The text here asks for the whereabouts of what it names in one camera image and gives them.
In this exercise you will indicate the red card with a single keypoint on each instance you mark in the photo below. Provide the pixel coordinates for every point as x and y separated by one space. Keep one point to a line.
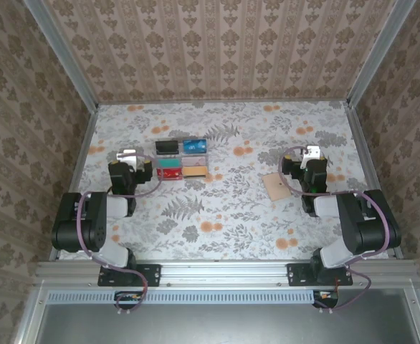
169 174

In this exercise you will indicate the black card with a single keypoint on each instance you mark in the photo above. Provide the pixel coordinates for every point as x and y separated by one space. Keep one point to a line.
167 147

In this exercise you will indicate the square wooden board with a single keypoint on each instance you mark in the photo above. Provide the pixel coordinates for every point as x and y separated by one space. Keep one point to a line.
276 186

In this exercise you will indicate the clear acrylic card holder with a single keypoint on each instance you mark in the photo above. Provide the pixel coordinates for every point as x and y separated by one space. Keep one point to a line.
181 156

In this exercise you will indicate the white pink card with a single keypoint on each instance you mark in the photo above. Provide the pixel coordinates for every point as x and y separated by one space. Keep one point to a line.
195 161

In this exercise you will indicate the orange card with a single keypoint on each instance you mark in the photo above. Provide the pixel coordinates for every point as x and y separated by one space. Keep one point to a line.
195 172

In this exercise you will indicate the blue card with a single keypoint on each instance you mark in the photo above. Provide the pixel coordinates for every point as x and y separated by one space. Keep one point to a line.
195 146

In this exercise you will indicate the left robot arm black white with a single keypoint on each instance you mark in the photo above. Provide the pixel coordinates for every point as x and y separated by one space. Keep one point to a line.
70 229

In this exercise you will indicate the grey metal sheet panel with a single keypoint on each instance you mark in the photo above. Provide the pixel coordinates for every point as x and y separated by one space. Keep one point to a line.
213 326

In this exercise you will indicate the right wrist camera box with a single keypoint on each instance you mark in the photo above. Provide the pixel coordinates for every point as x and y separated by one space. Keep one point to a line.
310 153

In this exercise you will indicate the aluminium left side rail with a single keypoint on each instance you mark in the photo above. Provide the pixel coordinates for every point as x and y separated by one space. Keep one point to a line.
84 143

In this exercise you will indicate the aluminium rail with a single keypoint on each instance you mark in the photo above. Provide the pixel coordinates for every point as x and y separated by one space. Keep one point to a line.
224 272
84 143
366 150

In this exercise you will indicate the aluminium right side rail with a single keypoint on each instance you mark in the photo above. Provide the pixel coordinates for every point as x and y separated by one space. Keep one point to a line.
366 150

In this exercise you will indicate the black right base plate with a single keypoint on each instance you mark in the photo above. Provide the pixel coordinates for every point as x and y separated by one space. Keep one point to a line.
296 274

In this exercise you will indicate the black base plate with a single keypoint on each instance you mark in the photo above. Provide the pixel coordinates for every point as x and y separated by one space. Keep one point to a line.
296 274
152 274

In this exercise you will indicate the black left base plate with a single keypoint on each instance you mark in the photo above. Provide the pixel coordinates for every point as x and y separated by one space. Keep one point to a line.
152 274

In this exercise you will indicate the aluminium left corner post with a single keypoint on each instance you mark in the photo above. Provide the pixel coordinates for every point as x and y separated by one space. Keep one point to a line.
67 61

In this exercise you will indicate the aluminium corner post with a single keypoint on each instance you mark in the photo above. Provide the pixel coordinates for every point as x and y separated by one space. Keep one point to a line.
67 61
378 53

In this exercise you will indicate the aluminium right corner post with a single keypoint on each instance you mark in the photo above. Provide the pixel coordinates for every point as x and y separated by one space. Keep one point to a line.
378 53

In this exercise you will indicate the aluminium front rail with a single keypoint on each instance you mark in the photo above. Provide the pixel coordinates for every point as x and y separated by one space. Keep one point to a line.
224 272

